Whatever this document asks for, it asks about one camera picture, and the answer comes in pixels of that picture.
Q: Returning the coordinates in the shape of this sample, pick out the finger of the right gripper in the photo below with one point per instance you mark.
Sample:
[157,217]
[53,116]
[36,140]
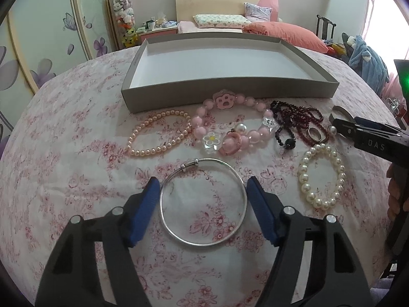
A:
[344,127]
[342,114]

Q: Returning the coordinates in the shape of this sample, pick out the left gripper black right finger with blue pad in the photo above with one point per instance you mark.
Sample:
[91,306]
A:
[315,265]

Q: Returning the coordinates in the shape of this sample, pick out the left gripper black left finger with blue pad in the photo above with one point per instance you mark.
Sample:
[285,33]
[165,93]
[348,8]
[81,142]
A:
[70,277]

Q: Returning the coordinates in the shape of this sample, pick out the silver bangle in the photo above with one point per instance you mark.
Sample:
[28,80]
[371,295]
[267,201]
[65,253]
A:
[203,203]

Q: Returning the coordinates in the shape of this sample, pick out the person's right hand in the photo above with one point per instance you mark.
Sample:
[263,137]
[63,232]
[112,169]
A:
[395,205]

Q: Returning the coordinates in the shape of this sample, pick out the blue plush robe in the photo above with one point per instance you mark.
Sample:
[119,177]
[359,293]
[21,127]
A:
[367,63]

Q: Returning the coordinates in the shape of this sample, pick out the orange folded duvet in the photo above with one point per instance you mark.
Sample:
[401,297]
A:
[292,34]

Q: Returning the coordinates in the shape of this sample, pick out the dark wooden chair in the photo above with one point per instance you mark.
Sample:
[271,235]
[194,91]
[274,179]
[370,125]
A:
[325,28]

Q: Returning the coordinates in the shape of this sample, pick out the pink floral bedsheet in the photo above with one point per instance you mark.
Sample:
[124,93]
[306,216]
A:
[66,156]

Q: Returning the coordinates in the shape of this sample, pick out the small lavender pillow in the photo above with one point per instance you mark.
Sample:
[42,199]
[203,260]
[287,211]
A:
[255,13]

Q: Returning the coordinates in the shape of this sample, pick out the floral white pillow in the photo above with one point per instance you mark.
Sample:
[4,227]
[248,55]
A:
[220,21]

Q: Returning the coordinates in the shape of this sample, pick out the bed with beige headboard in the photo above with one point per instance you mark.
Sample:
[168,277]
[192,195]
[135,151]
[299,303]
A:
[186,10]

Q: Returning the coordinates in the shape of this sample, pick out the grey shallow cardboard tray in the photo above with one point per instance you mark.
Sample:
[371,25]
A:
[188,68]

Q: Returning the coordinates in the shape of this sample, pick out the pink nightstand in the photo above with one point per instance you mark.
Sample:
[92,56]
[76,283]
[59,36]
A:
[155,33]

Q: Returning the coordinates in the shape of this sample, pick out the plush toy hanging column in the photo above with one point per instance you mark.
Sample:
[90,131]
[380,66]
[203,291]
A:
[123,13]

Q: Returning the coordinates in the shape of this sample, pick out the wardrobe with purple flowers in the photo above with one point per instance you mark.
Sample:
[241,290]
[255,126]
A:
[41,39]

